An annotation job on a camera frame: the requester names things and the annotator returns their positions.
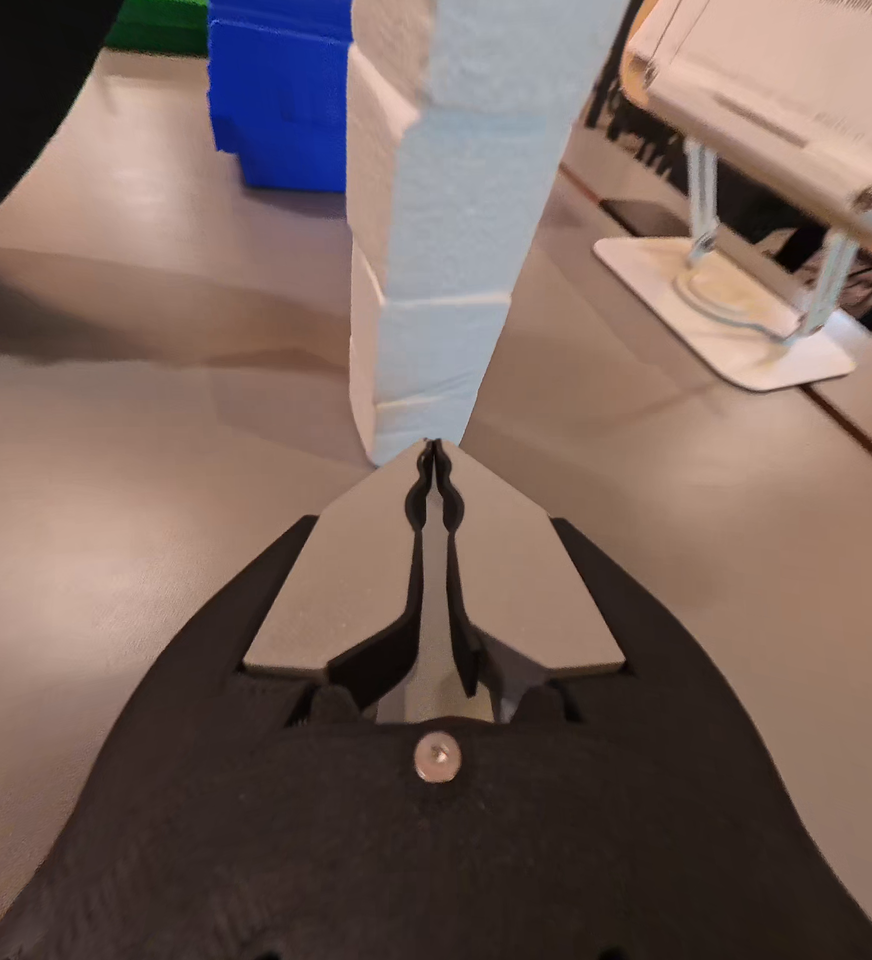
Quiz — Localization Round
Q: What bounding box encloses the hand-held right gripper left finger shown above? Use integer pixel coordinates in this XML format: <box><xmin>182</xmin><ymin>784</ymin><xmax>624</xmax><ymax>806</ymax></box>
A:
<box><xmin>242</xmin><ymin>438</ymin><xmax>437</xmax><ymax>710</ymax></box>

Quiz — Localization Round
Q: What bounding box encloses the green plastic bin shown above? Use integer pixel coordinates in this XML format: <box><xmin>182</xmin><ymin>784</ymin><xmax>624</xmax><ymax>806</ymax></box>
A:
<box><xmin>104</xmin><ymin>0</ymin><xmax>212</xmax><ymax>57</ymax></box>

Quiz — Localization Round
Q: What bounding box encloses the printed instruction sheet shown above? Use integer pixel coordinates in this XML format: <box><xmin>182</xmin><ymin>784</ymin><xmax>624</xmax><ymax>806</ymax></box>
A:
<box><xmin>676</xmin><ymin>0</ymin><xmax>872</xmax><ymax>174</ymax></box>

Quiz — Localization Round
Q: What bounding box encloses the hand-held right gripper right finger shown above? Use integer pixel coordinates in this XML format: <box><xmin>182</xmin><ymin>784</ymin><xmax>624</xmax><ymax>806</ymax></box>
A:
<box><xmin>432</xmin><ymin>438</ymin><xmax>626</xmax><ymax>721</ymax></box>

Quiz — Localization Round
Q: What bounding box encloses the person's left forearm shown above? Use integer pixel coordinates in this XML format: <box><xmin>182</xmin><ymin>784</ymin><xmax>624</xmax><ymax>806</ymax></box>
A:
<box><xmin>0</xmin><ymin>0</ymin><xmax>125</xmax><ymax>260</ymax></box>

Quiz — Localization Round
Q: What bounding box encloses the white hard foam cube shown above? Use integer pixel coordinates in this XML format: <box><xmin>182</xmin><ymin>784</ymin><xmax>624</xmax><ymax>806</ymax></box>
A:
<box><xmin>346</xmin><ymin>41</ymin><xmax>579</xmax><ymax>309</ymax></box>
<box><xmin>351</xmin><ymin>0</ymin><xmax>632</xmax><ymax>117</ymax></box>
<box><xmin>349</xmin><ymin>337</ymin><xmax>482</xmax><ymax>468</ymax></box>
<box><xmin>349</xmin><ymin>243</ymin><xmax>515</xmax><ymax>410</ymax></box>

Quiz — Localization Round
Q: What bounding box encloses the white wooden document stand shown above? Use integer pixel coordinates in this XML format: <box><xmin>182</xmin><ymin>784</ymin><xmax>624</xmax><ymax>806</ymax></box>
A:
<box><xmin>593</xmin><ymin>0</ymin><xmax>872</xmax><ymax>395</ymax></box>

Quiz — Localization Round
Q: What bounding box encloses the blue plastic bin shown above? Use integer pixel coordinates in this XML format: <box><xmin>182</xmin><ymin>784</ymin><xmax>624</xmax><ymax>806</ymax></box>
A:
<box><xmin>207</xmin><ymin>0</ymin><xmax>354</xmax><ymax>192</ymax></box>

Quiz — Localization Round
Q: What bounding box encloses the black phone on table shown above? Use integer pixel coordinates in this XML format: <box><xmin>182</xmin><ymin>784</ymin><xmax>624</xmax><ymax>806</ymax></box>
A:
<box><xmin>601</xmin><ymin>196</ymin><xmax>688</xmax><ymax>237</ymax></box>

